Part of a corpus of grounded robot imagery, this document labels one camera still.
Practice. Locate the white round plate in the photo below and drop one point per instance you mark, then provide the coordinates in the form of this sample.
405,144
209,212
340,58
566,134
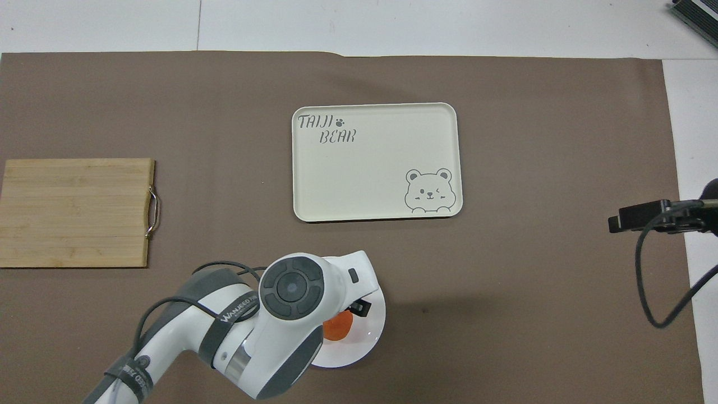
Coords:
367,336

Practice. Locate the cream tray with bear print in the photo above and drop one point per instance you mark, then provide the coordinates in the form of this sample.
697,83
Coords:
376,163

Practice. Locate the black stand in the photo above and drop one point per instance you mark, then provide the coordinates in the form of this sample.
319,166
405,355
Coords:
698,14

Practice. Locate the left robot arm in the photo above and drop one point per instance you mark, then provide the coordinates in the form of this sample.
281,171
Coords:
291,314

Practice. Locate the orange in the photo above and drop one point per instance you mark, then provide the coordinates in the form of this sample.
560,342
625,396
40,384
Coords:
338,329

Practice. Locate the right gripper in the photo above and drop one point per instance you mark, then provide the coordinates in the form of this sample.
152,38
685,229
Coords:
711,216

